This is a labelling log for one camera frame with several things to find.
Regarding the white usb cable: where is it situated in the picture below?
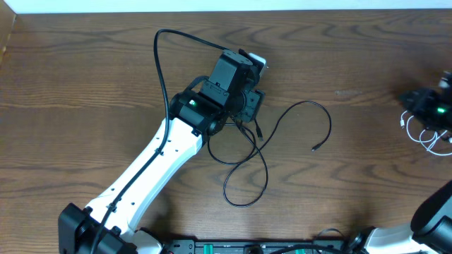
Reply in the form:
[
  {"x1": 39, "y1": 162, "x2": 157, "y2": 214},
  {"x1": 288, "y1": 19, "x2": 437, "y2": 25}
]
[{"x1": 400, "y1": 109, "x2": 452, "y2": 157}]

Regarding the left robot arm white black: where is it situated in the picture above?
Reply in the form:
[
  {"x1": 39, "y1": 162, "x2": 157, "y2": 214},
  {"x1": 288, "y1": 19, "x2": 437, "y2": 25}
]
[{"x1": 58, "y1": 49, "x2": 267, "y2": 253}]

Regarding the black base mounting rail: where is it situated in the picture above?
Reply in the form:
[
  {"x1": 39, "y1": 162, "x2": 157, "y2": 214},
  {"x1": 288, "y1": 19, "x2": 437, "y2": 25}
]
[{"x1": 161, "y1": 234, "x2": 349, "y2": 254}]

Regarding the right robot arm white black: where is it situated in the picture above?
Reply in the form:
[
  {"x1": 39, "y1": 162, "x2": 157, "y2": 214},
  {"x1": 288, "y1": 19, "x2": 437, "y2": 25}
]
[{"x1": 345, "y1": 84, "x2": 451, "y2": 253}]

